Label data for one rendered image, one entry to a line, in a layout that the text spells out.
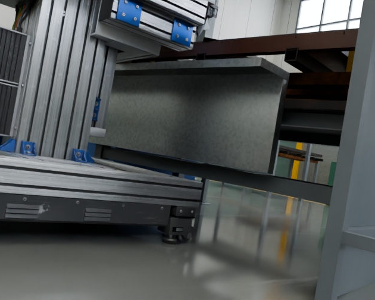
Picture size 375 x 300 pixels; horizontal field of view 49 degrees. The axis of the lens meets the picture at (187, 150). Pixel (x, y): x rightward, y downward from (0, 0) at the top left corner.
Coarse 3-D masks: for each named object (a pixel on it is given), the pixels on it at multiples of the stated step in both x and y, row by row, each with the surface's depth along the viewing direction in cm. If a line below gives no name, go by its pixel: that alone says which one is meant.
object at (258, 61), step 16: (128, 64) 182; (144, 64) 175; (160, 64) 168; (176, 64) 162; (192, 64) 156; (208, 64) 151; (224, 64) 146; (240, 64) 141; (256, 64) 137; (272, 64) 141; (288, 80) 150
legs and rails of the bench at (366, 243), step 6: (342, 234) 98; (348, 234) 98; (354, 234) 97; (342, 240) 98; (348, 240) 97; (354, 240) 96; (360, 240) 96; (366, 240) 95; (372, 240) 94; (354, 246) 96; (360, 246) 95; (366, 246) 95; (372, 246) 94
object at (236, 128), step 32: (128, 96) 205; (160, 96) 189; (192, 96) 176; (224, 96) 164; (256, 96) 154; (128, 128) 202; (160, 128) 186; (192, 128) 174; (224, 128) 162; (256, 128) 153; (224, 160) 160; (256, 160) 151
